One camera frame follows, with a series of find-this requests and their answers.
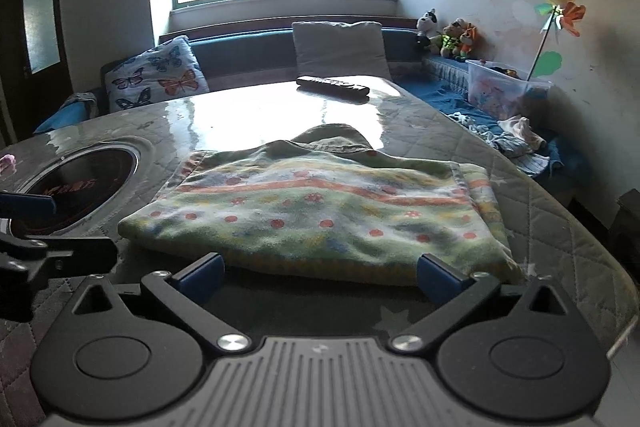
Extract floral patterned child garment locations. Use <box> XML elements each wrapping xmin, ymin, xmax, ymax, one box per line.
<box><xmin>118</xmin><ymin>124</ymin><xmax>524</xmax><ymax>286</ymax></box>

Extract pile of small clothes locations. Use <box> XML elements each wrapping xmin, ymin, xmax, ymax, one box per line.
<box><xmin>448</xmin><ymin>112</ymin><xmax>549</xmax><ymax>176</ymax></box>

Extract black induction cooktop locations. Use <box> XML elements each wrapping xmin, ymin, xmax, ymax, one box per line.
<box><xmin>1</xmin><ymin>136</ymin><xmax>154</xmax><ymax>236</ymax></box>

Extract grey quilted star tablecloth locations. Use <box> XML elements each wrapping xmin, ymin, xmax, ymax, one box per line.
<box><xmin>0</xmin><ymin>76</ymin><xmax>639</xmax><ymax>427</ymax></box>

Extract blue bag on sofa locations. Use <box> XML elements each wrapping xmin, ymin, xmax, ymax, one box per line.
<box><xmin>34</xmin><ymin>92</ymin><xmax>99</xmax><ymax>135</ymax></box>

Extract dark door with glass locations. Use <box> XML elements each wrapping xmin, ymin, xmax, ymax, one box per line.
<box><xmin>1</xmin><ymin>0</ymin><xmax>73</xmax><ymax>144</ymax></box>

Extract butterfly print pillow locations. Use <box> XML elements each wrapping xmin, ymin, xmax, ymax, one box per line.
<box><xmin>104</xmin><ymin>36</ymin><xmax>209</xmax><ymax>113</ymax></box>

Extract clear plastic storage box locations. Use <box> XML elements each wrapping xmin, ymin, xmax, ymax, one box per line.
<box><xmin>466</xmin><ymin>60</ymin><xmax>552</xmax><ymax>121</ymax></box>

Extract dark blue sofa bench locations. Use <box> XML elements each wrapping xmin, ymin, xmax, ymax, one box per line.
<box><xmin>98</xmin><ymin>26</ymin><xmax>591</xmax><ymax>193</ymax></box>

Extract black remote control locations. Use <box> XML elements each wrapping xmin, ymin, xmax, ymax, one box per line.
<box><xmin>296</xmin><ymin>76</ymin><xmax>370</xmax><ymax>100</ymax></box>

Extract orange green plush toys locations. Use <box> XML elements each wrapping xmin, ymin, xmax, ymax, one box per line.
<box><xmin>439</xmin><ymin>17</ymin><xmax>477</xmax><ymax>62</ymax></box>

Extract black white plush toy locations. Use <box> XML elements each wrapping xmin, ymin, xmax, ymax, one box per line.
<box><xmin>416</xmin><ymin>9</ymin><xmax>442</xmax><ymax>54</ymax></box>

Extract grey cushion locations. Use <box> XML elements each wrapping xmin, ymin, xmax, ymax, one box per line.
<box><xmin>292</xmin><ymin>22</ymin><xmax>392</xmax><ymax>80</ymax></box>

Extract colourful paper pinwheel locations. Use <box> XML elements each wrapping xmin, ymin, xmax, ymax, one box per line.
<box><xmin>526</xmin><ymin>0</ymin><xmax>587</xmax><ymax>80</ymax></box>

